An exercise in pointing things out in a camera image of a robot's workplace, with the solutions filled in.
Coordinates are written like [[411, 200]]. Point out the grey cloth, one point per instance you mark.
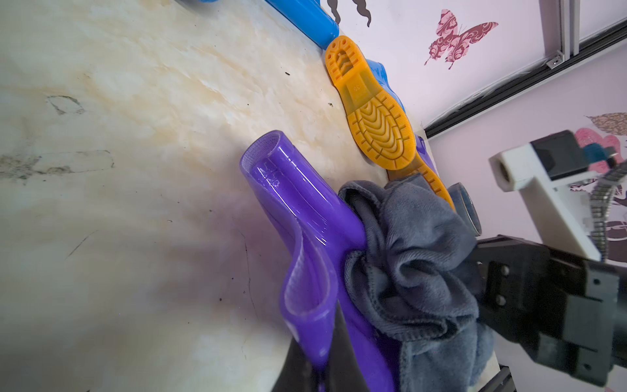
[[414, 282]]

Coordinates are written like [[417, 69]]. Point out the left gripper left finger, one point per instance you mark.
[[297, 373]]

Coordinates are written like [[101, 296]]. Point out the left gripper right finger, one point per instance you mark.
[[342, 373]]

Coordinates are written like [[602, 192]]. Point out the purple boot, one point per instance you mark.
[[319, 230], [423, 165]]

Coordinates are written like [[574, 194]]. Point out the blue boot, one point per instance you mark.
[[310, 18], [378, 124]]

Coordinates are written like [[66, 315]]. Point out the grey-blue bowl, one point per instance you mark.
[[465, 208]]

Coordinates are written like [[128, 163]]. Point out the back aluminium rail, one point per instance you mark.
[[560, 23]]

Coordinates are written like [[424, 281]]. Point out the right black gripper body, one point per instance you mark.
[[568, 313]]

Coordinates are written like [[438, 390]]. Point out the blue boot on right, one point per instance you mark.
[[378, 124]]

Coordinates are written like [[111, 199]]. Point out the blue boot on left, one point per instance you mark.
[[310, 18]]

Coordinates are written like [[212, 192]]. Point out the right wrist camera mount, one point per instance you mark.
[[567, 190]]

